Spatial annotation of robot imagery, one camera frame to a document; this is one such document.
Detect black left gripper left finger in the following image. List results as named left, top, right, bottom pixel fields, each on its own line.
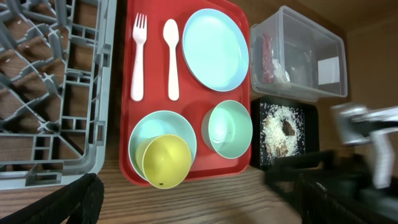
left=1, top=173, right=104, bottom=224

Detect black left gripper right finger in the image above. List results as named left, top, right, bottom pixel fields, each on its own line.
left=295, top=174, right=397, bottom=224

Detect brown food scraps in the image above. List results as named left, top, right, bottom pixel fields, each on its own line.
left=263, top=116, right=297, bottom=159

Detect white rice pile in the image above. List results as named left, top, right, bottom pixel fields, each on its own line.
left=261, top=103, right=305, bottom=163

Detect yellow plastic cup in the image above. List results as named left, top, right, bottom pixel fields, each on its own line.
left=135, top=134, right=192, bottom=189

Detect mint green bowl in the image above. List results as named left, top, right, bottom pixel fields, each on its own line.
left=201, top=100, right=253, bottom=159

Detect white tissue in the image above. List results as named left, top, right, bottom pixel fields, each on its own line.
left=272, top=59, right=290, bottom=83

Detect red snack wrapper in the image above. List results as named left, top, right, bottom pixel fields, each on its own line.
left=262, top=33, right=274, bottom=83

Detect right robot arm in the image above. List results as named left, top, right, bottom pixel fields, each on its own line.
left=264, top=103, right=397, bottom=223

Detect black waste tray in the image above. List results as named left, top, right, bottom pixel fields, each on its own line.
left=250, top=96, right=320, bottom=170

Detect grey dishwasher rack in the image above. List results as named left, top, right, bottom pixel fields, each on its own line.
left=1, top=1, right=117, bottom=190

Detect light blue bowl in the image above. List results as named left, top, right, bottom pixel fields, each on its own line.
left=128, top=110, right=197, bottom=181

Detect clear plastic bin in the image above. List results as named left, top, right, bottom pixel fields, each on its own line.
left=250, top=6, right=348, bottom=102

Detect red plastic tray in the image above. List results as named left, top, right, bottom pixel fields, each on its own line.
left=119, top=0, right=251, bottom=185

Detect white plastic fork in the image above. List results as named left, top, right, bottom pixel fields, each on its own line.
left=131, top=12, right=147, bottom=101

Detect light blue plate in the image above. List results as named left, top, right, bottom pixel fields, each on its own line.
left=182, top=8, right=249, bottom=92

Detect white plastic spoon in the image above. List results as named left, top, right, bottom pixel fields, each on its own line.
left=163, top=19, right=180, bottom=101

